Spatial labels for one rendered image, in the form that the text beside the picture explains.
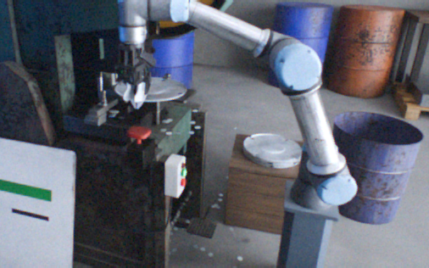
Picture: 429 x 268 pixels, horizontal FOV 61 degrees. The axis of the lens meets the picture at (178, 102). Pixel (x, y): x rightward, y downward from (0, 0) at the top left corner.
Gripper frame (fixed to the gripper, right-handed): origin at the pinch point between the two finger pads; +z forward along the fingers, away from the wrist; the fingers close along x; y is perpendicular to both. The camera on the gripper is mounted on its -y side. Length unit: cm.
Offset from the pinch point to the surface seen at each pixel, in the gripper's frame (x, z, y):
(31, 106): -48.2, 10.8, -5.5
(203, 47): -91, 63, -361
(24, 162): -53, 34, -2
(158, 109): -5.7, 13.7, -28.5
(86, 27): -26.0, -19.6, -13.0
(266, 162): 35, 48, -65
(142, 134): 2.4, 9.1, 2.3
